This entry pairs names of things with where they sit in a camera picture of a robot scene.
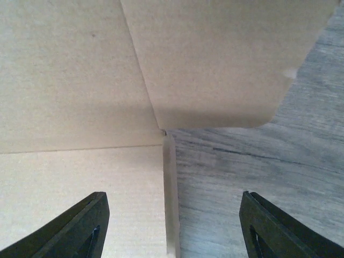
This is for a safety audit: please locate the large cardboard box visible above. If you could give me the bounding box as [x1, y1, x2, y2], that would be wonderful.
[1, 1, 339, 257]

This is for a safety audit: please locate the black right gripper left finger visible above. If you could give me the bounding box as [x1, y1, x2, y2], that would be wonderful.
[1, 192, 110, 257]

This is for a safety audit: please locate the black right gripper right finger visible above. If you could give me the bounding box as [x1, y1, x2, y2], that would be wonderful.
[239, 191, 343, 258]

